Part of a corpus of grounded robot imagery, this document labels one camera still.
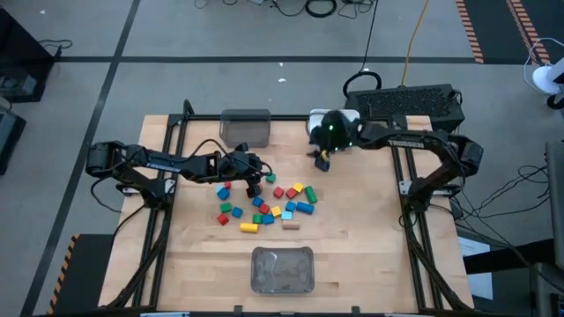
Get black cable with coil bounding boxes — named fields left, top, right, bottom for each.
left=342, top=0, right=383, bottom=100

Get grey panel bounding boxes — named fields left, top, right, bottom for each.
left=545, top=139, right=564, bottom=270

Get black box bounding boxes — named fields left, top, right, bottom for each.
left=0, top=104, right=27, bottom=176

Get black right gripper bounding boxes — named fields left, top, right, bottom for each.
left=307, top=109, right=359, bottom=173

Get black cabinet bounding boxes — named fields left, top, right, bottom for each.
left=0, top=6, right=57, bottom=105

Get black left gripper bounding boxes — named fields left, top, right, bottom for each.
left=219, top=150, right=265, bottom=198

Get black metal table frame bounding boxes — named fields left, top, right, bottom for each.
left=99, top=99, right=475, bottom=312

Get black keyboard case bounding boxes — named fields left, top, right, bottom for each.
left=343, top=83, right=467, bottom=145

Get black mat orange striped edges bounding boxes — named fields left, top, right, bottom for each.
left=455, top=0, right=553, bottom=66

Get long yellow floor cable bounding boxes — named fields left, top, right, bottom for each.
left=399, top=0, right=431, bottom=87

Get black floor beam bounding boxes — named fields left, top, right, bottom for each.
left=462, top=239, right=557, bottom=275

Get white plastic bin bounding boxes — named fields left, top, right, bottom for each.
left=308, top=108, right=362, bottom=152

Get dark grey plastic tray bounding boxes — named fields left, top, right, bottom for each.
left=219, top=108, right=272, bottom=149

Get grey box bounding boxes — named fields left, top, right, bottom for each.
left=0, top=73, right=39, bottom=99

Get white round stand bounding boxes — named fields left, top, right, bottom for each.
left=531, top=56, right=564, bottom=96

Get white paper sheet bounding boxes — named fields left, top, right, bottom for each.
left=456, top=236, right=494, bottom=301

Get grey equipment base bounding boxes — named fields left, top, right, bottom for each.
left=530, top=262, right=564, bottom=317

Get black mat yellow striped edge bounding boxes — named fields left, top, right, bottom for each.
left=46, top=232, right=116, bottom=316

